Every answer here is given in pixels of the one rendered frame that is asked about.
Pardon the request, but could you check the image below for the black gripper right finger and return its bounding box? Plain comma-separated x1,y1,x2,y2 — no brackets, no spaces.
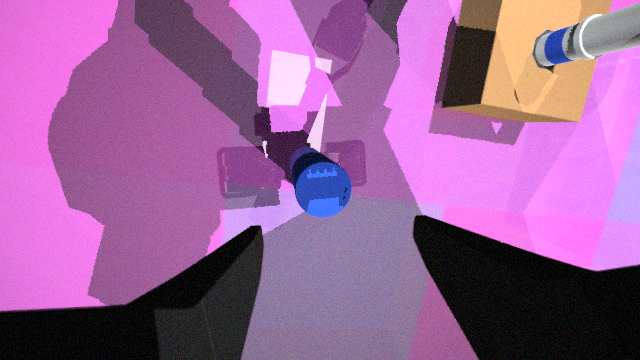
413,215,640,360

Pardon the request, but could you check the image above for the dark blue cylinder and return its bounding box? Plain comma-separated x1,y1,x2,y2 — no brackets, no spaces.
292,152,352,217

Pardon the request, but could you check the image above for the white marker with blue band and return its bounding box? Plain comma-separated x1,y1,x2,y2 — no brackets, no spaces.
535,2,640,66

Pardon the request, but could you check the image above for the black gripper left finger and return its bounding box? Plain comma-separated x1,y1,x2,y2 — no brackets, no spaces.
0,225,264,360

